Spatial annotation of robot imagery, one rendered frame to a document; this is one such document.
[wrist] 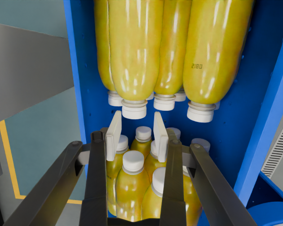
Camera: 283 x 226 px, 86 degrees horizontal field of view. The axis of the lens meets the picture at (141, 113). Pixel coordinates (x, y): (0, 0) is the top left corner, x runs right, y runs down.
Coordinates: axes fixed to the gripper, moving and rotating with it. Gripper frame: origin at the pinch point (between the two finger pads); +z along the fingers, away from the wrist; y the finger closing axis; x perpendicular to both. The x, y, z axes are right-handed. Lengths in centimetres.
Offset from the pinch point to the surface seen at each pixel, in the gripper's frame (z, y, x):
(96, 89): 12.3, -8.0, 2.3
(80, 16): 9.0, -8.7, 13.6
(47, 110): 117, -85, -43
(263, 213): 18, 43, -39
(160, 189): 0.0, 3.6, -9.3
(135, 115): 4.6, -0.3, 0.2
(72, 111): 117, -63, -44
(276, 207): 19, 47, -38
